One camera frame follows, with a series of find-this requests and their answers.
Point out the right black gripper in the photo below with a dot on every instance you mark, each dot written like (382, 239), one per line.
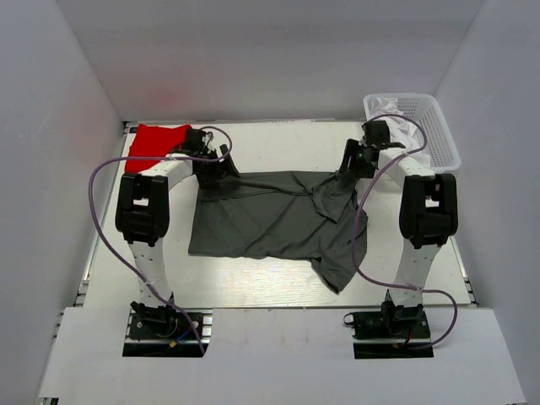
(351, 148)

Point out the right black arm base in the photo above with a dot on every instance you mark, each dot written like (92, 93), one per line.
(392, 332)

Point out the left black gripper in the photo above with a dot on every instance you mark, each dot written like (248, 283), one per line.
(208, 181)

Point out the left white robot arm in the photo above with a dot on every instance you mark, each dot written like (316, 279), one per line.
(143, 216)

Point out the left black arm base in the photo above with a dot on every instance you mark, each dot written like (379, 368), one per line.
(162, 332)

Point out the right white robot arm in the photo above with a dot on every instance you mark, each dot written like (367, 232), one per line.
(428, 217)

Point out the white plastic basket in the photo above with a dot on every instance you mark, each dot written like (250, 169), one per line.
(425, 110)

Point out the crumpled white t shirt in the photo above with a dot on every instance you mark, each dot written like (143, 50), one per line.
(401, 131)

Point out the dark grey t shirt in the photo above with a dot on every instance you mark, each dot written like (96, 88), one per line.
(290, 215)

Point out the folded red t shirt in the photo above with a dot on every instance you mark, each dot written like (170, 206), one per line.
(155, 141)

